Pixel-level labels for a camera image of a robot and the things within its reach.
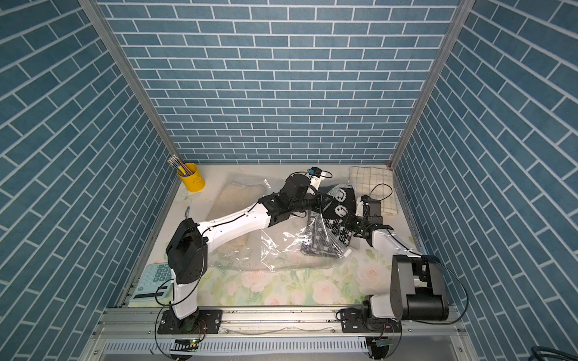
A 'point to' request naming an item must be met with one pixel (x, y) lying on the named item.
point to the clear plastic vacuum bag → (295, 243)
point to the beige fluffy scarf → (244, 250)
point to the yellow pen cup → (194, 183)
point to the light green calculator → (153, 276)
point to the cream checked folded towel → (377, 183)
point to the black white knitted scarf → (327, 233)
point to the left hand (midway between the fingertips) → (338, 201)
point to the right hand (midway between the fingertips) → (346, 217)
